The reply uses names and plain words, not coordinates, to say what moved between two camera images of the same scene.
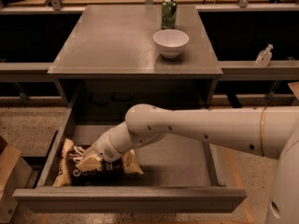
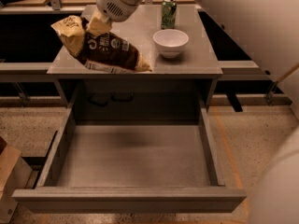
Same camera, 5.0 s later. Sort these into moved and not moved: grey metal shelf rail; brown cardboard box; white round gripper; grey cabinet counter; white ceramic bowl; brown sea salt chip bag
Moved: brown sea salt chip bag; white round gripper
Not moved: grey cabinet counter; white ceramic bowl; brown cardboard box; grey metal shelf rail
